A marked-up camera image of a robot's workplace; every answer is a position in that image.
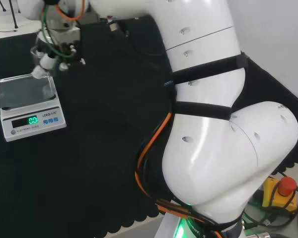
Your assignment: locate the black and white five-finger hand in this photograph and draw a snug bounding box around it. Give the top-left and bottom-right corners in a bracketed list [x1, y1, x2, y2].
[31, 26, 86, 80]

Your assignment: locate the clear glass beaker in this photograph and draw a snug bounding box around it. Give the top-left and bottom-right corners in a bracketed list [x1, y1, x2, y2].
[30, 45, 54, 75]

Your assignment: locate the white electronic balance steel pan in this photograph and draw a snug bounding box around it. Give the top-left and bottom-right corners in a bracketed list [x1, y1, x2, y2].
[0, 73, 67, 142]

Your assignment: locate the black tripod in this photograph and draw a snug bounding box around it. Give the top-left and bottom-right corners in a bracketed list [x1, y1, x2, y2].
[0, 0, 21, 29]

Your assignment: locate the pale board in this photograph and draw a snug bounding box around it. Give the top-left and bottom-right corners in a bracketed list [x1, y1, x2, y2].
[0, 14, 43, 41]

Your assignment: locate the black bench cloth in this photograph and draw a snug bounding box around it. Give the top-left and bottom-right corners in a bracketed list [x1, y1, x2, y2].
[0, 14, 298, 238]

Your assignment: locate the yellow stop button red cap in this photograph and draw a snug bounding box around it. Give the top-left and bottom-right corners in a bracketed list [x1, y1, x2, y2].
[261, 176, 298, 213]

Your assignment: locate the green cable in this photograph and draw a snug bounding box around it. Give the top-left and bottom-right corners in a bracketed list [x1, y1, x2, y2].
[39, 4, 75, 59]

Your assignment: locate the thin black cable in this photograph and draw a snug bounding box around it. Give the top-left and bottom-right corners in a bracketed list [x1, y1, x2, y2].
[0, 26, 18, 35]

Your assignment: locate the orange cable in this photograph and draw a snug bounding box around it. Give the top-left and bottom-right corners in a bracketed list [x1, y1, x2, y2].
[134, 112, 216, 224]

